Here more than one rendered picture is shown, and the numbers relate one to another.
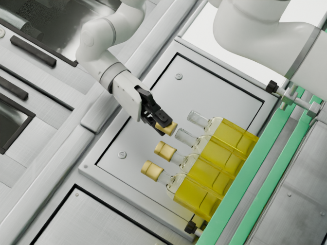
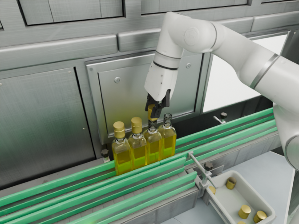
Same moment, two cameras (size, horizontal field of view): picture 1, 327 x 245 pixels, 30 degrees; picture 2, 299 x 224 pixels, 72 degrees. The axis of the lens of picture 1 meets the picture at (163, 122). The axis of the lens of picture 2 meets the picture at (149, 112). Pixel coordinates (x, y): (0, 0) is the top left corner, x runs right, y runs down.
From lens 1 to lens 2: 111 cm
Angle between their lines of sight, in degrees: 46
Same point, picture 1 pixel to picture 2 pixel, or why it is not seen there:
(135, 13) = (229, 54)
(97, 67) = (168, 47)
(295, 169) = (167, 205)
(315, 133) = (191, 194)
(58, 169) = (73, 53)
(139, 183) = (108, 102)
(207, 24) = not seen: hidden behind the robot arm
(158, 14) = (226, 14)
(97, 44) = (189, 49)
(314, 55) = not seen: outside the picture
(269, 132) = (181, 181)
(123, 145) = (124, 75)
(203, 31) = not seen: hidden behind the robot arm
